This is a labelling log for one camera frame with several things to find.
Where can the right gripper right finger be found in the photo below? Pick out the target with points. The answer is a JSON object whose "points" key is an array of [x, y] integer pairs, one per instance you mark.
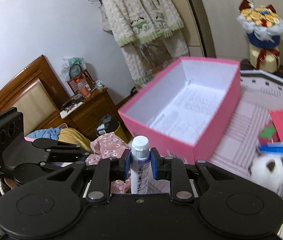
{"points": [[174, 171]]}

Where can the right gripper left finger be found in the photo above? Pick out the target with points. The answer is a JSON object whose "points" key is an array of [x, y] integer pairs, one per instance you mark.
{"points": [[106, 171]]}

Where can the pink floral scrunchie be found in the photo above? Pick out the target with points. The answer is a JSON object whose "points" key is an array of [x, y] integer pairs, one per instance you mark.
{"points": [[105, 146]]}

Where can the white tube with cap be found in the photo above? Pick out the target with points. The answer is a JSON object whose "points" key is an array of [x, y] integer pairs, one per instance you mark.
{"points": [[140, 162]]}

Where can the pink cardboard box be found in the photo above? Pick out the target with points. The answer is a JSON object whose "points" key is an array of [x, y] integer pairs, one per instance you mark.
{"points": [[185, 110]]}

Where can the white plush cat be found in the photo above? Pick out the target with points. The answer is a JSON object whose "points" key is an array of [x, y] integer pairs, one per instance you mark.
{"points": [[267, 171]]}

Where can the red strawberry plush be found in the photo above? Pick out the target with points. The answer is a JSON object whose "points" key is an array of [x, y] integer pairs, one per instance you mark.
{"points": [[268, 134]]}

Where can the yellow bin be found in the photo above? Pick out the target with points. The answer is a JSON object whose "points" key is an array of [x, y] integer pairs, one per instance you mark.
{"points": [[110, 124]]}

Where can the wooden nightstand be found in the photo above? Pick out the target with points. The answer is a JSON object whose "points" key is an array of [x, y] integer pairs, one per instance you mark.
{"points": [[85, 118]]}

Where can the wooden bed headboard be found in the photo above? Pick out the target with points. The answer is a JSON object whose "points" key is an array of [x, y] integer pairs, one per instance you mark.
{"points": [[38, 94]]}

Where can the cream knitted cardigan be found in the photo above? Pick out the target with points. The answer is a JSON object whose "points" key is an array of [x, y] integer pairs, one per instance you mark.
{"points": [[135, 23]]}

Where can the flower bouquet blue wrap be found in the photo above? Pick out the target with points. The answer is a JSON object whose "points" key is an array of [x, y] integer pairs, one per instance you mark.
{"points": [[264, 29]]}

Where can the black clothes rack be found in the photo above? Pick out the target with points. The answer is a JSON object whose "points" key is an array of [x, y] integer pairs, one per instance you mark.
{"points": [[203, 27]]}

